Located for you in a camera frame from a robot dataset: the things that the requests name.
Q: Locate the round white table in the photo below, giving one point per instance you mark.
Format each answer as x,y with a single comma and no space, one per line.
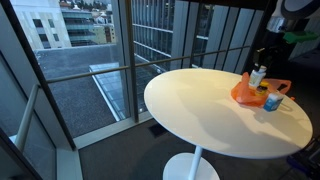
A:
196,106

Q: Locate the metal window handrail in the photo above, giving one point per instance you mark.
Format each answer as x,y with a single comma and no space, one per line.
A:
88,87

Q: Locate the translucent blue-labelled container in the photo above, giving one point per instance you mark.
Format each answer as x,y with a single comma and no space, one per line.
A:
273,101

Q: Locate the green clamp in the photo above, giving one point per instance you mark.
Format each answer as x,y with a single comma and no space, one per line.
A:
300,36

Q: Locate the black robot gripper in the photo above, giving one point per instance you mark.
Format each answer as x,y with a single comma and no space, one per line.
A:
273,51

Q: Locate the white pill bottle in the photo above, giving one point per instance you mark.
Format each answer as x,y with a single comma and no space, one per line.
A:
257,75

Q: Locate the dark bottle yellow cap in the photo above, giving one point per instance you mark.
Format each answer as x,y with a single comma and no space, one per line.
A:
262,88

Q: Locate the orange plastic bag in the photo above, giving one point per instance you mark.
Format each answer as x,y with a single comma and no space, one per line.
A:
246,95

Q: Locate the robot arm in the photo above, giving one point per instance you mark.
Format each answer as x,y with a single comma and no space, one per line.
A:
281,30

